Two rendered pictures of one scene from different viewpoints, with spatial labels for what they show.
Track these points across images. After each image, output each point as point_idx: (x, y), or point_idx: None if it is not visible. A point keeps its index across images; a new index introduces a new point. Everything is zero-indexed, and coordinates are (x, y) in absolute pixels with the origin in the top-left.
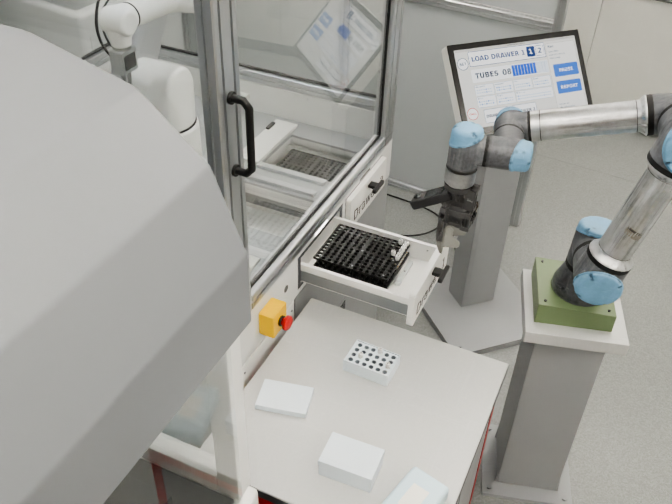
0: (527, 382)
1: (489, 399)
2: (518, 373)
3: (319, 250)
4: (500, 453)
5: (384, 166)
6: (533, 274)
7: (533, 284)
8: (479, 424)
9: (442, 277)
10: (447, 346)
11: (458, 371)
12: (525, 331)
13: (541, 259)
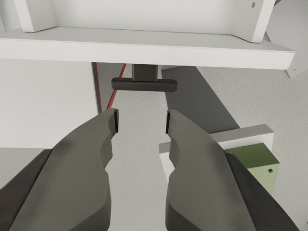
0: None
1: (41, 144)
2: (192, 99)
3: None
4: (171, 73)
5: None
6: (254, 153)
7: (236, 153)
8: (2, 143)
9: (123, 89)
10: (87, 85)
11: (55, 108)
12: (160, 152)
13: (274, 169)
